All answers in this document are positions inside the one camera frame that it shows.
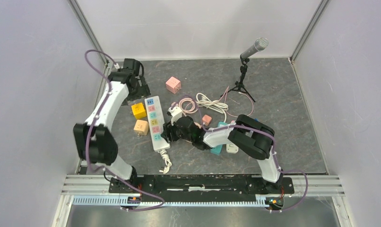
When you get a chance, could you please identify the white power strip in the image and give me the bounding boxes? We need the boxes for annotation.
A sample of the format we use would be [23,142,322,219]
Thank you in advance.
[145,96,170,152]

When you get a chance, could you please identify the small pink plug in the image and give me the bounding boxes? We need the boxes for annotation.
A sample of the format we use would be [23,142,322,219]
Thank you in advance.
[202,114,212,126]

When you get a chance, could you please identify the yellow cube plug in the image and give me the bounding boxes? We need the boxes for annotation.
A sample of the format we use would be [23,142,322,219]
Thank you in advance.
[131,103,147,120]

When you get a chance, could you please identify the orange cube plug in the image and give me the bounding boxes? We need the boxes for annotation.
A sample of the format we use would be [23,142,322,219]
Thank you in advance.
[133,119,149,136]

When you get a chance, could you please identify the pink cube plug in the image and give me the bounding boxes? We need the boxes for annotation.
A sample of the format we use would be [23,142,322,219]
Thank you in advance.
[165,77,181,94]

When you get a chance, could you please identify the teal power strip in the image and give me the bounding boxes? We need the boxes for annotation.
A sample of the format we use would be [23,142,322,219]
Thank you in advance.
[210,122,227,155]

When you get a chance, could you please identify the white plug adapter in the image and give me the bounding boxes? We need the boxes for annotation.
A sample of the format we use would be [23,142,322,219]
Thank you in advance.
[225,143,239,154]

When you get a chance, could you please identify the round pink socket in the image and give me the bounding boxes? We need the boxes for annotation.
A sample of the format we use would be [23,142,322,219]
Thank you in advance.
[182,122,202,142]

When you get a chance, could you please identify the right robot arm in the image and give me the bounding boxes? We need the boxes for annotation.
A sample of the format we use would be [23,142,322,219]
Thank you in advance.
[161,114,282,193]

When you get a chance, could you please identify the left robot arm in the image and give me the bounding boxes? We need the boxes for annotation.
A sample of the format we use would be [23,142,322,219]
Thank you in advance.
[73,58,150,193]

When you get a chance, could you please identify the black tripod stand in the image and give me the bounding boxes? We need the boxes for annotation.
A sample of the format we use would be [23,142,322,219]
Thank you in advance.
[221,57,256,103]

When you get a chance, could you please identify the grey microphone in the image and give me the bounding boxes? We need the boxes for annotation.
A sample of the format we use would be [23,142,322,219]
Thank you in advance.
[240,37,269,59]

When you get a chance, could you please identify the white power strip cord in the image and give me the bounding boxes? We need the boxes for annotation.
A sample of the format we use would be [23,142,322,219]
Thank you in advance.
[158,149,173,175]

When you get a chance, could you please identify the pink cable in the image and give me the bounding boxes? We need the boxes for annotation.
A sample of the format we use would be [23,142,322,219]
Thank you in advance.
[171,86,255,119]

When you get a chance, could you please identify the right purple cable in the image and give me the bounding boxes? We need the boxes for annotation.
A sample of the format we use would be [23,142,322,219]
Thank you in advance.
[173,95,309,214]

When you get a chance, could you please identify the purple cable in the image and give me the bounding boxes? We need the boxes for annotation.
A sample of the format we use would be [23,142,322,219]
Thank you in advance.
[173,95,309,214]
[84,49,165,212]

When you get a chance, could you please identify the white coiled cable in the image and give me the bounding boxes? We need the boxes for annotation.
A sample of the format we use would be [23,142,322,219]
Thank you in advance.
[195,92,229,123]

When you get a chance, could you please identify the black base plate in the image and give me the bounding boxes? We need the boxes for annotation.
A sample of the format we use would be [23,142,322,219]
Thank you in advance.
[109,174,294,203]

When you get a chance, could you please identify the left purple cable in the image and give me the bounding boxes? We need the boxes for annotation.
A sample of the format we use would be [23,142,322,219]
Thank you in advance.
[84,49,165,212]

